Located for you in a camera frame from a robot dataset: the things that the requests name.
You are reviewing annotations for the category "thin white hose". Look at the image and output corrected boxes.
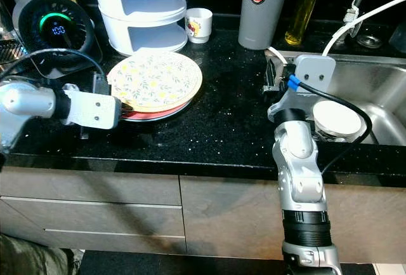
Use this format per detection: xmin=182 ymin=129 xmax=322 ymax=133
xmin=266 ymin=46 xmax=287 ymax=65

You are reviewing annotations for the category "black round appliance green display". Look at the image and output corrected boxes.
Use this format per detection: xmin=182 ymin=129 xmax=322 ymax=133
xmin=17 ymin=0 xmax=103 ymax=67

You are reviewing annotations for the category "white tiered plastic container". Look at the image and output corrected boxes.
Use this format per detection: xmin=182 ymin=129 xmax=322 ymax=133
xmin=88 ymin=0 xmax=190 ymax=57

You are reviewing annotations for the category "white printed cup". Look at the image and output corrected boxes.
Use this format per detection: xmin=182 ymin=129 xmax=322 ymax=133
xmin=185 ymin=8 xmax=214 ymax=44

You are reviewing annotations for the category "pink round plate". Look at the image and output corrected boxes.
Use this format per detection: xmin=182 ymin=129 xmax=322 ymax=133
xmin=118 ymin=100 xmax=192 ymax=123

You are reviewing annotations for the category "grey thermos red label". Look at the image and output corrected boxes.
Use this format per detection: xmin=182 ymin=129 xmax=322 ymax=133
xmin=237 ymin=0 xmax=292 ymax=51

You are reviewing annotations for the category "brown shallow drawer front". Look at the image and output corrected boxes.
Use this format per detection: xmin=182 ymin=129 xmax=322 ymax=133
xmin=0 ymin=167 xmax=182 ymax=207

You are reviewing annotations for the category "stainless steel sink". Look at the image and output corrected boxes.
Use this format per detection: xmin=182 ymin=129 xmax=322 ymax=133
xmin=265 ymin=49 xmax=406 ymax=147

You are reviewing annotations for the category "round metal drain lid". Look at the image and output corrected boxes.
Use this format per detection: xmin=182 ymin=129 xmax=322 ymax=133
xmin=355 ymin=30 xmax=385 ymax=50

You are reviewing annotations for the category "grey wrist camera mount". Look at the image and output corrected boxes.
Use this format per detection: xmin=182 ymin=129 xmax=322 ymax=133
xmin=268 ymin=55 xmax=337 ymax=122
xmin=63 ymin=91 xmax=122 ymax=130

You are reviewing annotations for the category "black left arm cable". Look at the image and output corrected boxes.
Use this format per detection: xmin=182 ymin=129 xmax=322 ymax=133
xmin=0 ymin=48 xmax=109 ymax=98

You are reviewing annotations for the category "brown cabinet door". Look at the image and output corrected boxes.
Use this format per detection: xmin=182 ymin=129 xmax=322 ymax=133
xmin=178 ymin=175 xmax=406 ymax=267

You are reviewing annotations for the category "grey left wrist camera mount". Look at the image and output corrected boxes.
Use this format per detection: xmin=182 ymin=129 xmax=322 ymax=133
xmin=63 ymin=91 xmax=122 ymax=130

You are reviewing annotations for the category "yellow oil bottle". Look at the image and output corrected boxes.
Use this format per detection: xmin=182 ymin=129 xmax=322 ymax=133
xmin=284 ymin=0 xmax=324 ymax=46

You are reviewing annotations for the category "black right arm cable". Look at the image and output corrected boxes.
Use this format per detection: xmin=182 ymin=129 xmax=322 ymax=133
xmin=289 ymin=77 xmax=374 ymax=175

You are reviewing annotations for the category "floral print round plate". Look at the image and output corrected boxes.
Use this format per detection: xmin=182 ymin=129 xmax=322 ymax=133
xmin=107 ymin=50 xmax=204 ymax=114

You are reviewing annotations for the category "black floor mat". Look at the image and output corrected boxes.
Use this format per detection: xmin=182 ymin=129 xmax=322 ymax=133
xmin=77 ymin=250 xmax=376 ymax=275

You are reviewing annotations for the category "brown deep drawer front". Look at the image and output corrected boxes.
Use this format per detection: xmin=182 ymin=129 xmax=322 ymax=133
xmin=0 ymin=199 xmax=182 ymax=257

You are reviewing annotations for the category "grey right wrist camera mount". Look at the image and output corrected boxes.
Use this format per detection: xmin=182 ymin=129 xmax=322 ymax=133
xmin=268 ymin=55 xmax=337 ymax=122

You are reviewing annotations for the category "white bowl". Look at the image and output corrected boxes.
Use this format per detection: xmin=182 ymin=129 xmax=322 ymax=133
xmin=312 ymin=100 xmax=368 ymax=143

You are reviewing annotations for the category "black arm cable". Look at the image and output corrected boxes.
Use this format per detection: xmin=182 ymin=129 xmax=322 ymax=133
xmin=0 ymin=48 xmax=109 ymax=98
xmin=289 ymin=77 xmax=374 ymax=175

